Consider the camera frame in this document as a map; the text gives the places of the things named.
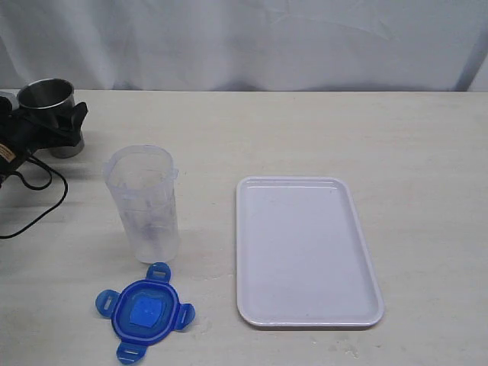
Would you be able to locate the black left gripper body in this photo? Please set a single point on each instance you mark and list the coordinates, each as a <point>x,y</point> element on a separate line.
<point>22,135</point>

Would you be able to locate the stainless steel cup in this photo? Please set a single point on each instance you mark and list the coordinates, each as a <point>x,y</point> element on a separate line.
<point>44,99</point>

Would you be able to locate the white backdrop curtain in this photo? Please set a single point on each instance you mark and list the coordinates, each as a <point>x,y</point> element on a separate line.
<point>247,45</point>

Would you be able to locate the blue plastic clip lid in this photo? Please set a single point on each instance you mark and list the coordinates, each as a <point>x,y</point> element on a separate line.
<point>144,313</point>

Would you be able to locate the white rectangular tray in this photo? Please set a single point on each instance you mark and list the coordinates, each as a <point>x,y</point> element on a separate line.
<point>301,257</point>

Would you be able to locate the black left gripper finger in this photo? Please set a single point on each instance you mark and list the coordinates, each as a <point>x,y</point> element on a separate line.
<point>71,119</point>

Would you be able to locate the clear plastic tall container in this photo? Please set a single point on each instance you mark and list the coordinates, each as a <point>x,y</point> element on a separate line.
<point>141,180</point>

